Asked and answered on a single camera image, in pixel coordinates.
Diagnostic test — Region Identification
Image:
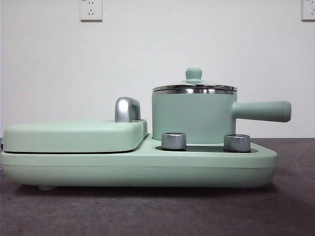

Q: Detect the mint green breakfast machine base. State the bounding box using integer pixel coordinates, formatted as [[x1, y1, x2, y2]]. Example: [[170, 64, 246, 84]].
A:
[[0, 132, 279, 191]]

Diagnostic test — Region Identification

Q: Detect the white wall socket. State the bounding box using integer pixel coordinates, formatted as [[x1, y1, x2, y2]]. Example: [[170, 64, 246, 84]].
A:
[[79, 0, 103, 22], [301, 0, 315, 21]]

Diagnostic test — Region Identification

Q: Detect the glass lid with green knob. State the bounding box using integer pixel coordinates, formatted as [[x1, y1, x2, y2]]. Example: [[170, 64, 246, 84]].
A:
[[152, 67, 238, 95]]

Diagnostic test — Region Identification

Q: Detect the silver control knob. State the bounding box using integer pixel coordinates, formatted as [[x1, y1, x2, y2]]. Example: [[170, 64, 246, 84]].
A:
[[161, 132, 187, 150], [223, 133, 252, 152]]

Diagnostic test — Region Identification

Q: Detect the mint green griddle cover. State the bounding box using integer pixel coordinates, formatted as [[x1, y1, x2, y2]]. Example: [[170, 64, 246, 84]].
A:
[[2, 118, 149, 153]]

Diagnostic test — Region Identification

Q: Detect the silver griddle cover handle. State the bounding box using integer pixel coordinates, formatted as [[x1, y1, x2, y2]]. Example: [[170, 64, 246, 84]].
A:
[[114, 97, 142, 123]]

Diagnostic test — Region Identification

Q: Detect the mint green pot with handle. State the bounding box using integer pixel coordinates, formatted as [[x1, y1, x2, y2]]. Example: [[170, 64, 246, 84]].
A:
[[151, 90, 292, 145]]

